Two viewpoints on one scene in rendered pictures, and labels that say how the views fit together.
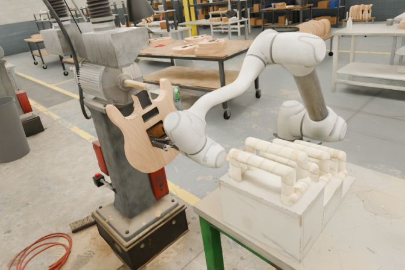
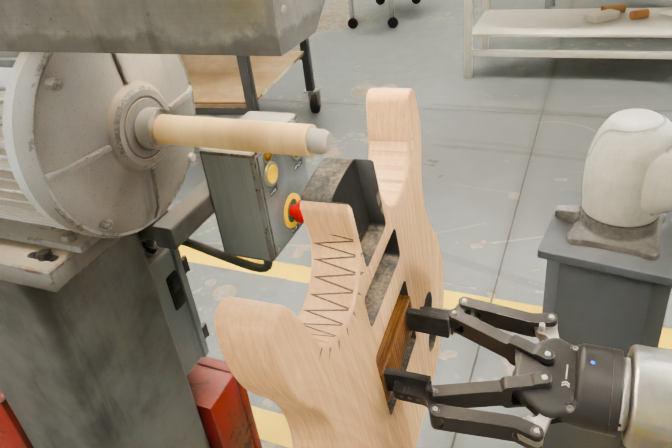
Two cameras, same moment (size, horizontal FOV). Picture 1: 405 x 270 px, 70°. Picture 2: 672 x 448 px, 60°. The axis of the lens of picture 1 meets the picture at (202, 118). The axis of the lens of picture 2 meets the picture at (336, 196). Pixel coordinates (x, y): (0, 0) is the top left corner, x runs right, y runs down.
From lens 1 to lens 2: 0.97 m
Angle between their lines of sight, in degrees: 21
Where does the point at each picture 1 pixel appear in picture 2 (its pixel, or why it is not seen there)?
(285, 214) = not seen: outside the picture
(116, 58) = not seen: outside the picture
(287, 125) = (642, 185)
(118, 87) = (119, 157)
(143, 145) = (373, 432)
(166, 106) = (412, 217)
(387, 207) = not seen: outside the picture
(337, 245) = not seen: outside the picture
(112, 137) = (80, 370)
